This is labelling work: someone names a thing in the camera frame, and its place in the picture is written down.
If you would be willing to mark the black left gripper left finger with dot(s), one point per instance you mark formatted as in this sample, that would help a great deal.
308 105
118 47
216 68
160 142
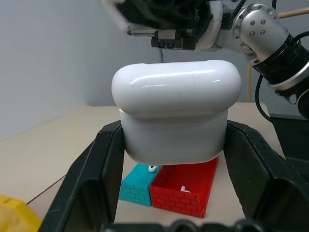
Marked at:
91 178

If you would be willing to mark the red brick-pattern tray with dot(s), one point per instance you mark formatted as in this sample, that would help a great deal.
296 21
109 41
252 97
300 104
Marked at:
176 200

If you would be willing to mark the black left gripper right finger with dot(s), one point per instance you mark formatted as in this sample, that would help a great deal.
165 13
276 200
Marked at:
260 178

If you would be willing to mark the yellow bin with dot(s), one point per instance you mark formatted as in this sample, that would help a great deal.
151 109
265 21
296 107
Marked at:
14 215

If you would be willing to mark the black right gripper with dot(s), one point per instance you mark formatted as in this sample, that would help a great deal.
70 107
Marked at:
169 14

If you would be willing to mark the dark grey panel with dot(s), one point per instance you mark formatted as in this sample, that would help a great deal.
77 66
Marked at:
294 135

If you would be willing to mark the white earbud charging case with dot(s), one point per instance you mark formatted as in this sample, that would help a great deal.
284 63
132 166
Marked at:
173 116

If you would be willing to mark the white earbud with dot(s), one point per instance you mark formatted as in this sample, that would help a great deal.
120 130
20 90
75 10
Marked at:
185 189
152 168

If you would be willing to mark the teal brick-pattern tray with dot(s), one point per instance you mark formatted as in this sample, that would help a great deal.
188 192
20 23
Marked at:
135 191

